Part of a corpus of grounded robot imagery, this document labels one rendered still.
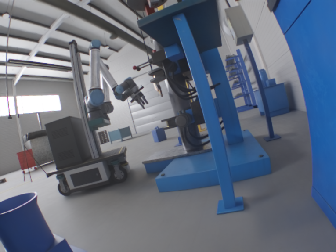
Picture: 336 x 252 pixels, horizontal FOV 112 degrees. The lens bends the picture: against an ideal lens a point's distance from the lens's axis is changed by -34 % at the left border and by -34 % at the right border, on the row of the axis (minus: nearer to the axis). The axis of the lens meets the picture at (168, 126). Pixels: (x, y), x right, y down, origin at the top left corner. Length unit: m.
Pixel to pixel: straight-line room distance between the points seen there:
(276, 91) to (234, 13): 2.10
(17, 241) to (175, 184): 1.04
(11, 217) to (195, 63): 0.99
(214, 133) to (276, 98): 3.05
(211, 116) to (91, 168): 1.37
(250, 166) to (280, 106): 2.72
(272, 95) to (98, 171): 3.33
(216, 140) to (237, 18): 1.60
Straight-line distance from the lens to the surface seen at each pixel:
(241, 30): 2.04
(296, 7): 0.66
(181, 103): 1.74
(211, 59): 1.73
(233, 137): 1.71
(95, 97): 1.65
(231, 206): 0.92
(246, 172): 1.18
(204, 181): 1.21
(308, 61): 0.68
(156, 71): 1.62
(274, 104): 3.74
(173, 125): 1.55
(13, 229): 0.78
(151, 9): 2.46
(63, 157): 1.98
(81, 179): 1.88
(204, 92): 0.77
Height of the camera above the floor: 0.53
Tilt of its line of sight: 2 degrees down
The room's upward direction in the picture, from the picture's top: 15 degrees counter-clockwise
